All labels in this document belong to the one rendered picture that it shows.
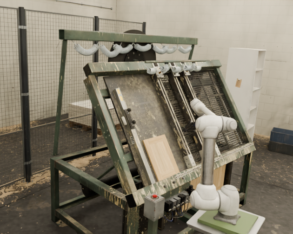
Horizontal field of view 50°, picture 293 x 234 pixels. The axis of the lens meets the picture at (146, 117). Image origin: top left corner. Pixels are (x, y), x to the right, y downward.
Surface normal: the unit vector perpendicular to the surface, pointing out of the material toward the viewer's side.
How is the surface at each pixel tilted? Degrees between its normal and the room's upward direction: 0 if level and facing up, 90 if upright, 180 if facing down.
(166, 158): 55
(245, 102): 90
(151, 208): 90
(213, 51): 90
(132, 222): 90
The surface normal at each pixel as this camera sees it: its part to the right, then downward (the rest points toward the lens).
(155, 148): 0.62, -0.37
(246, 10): -0.56, 0.18
